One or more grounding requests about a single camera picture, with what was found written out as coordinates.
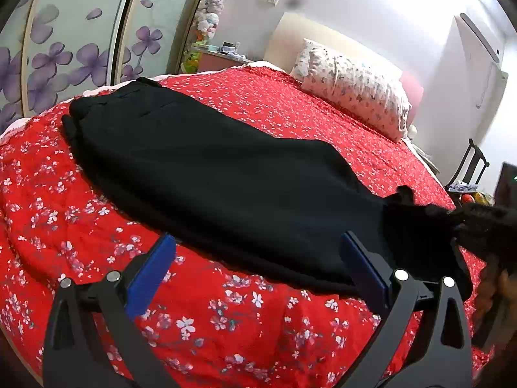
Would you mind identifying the plush toy stack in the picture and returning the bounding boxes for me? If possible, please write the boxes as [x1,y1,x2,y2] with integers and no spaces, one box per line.
[179,0,226,74]

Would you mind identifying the white air conditioner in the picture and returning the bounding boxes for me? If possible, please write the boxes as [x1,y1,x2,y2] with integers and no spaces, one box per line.
[456,12,507,110]

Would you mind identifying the person's hand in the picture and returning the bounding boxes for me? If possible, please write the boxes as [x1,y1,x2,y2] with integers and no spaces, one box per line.
[472,256,516,351]

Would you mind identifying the black pants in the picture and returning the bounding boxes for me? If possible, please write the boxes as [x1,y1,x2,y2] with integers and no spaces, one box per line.
[62,79,473,299]

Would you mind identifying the red floral bedspread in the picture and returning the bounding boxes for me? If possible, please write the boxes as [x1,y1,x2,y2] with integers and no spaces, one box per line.
[0,64,496,388]

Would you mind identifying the purple flower wardrobe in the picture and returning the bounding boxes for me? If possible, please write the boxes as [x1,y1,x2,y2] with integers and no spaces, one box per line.
[1,0,199,128]

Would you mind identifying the pink bedside table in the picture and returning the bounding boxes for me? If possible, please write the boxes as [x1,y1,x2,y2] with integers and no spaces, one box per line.
[191,45,251,73]

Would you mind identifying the pink pillow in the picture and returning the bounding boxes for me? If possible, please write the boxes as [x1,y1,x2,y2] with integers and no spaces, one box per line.
[400,70,424,124]

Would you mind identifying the beige headboard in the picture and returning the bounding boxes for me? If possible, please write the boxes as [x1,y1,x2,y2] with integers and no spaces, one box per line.
[262,11,405,82]

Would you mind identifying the floral white pillow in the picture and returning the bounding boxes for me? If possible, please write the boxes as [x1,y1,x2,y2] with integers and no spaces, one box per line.
[291,38,411,142]

